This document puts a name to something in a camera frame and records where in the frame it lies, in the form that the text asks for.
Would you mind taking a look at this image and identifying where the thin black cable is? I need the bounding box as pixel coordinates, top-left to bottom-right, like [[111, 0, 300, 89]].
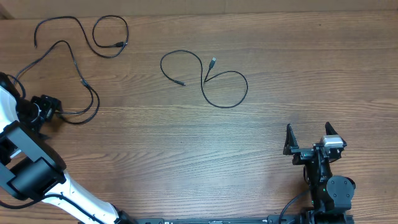
[[33, 14, 130, 59]]

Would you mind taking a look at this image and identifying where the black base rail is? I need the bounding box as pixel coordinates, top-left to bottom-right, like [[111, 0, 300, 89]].
[[113, 215, 354, 224]]

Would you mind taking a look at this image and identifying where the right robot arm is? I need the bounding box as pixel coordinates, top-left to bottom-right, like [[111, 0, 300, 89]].
[[278, 122, 356, 223]]

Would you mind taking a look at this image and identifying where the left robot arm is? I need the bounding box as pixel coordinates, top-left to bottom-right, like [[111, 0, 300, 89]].
[[1, 73, 135, 224]]

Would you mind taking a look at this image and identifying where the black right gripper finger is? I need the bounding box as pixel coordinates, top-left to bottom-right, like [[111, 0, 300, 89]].
[[283, 123, 299, 156], [325, 122, 338, 135]]

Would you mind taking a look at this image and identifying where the black USB cable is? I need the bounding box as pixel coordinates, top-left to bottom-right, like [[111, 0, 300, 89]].
[[12, 40, 101, 126], [160, 49, 249, 110]]

